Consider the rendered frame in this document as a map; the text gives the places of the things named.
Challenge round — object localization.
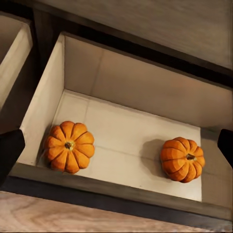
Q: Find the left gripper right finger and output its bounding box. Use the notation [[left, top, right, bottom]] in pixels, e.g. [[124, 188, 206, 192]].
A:
[[217, 129, 233, 167]]

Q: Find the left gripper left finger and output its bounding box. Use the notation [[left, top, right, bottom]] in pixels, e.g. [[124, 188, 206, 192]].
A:
[[0, 129, 25, 187]]

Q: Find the pumpkin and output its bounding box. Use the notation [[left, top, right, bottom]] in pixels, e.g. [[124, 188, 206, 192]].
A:
[[160, 137, 205, 183], [43, 121, 95, 174]]

